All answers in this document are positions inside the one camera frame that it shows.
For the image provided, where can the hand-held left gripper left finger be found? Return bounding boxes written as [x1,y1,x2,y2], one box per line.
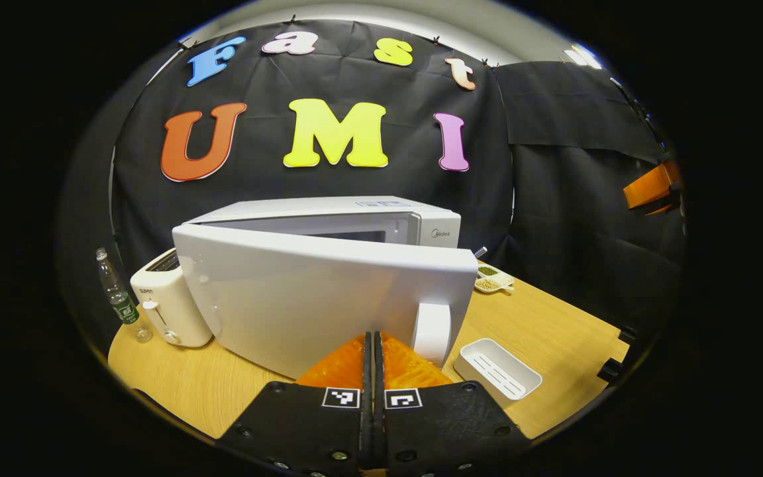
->
[216,331,374,476]

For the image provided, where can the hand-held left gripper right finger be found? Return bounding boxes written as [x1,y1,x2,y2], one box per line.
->
[374,331,532,476]

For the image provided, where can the white microwave oven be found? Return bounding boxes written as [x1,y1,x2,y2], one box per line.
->
[172,195,480,380]

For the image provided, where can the small white rectangular tray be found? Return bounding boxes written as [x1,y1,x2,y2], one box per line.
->
[453,338,544,403]

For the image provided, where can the ceiling light panel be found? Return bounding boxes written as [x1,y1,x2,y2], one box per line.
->
[562,44,605,71]

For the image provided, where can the divided dish with beans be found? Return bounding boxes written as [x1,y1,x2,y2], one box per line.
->
[474,262,516,295]

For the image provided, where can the white toaster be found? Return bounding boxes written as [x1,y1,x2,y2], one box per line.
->
[130,248,214,348]

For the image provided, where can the clear plastic water bottle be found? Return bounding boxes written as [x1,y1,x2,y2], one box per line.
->
[95,247,153,344]

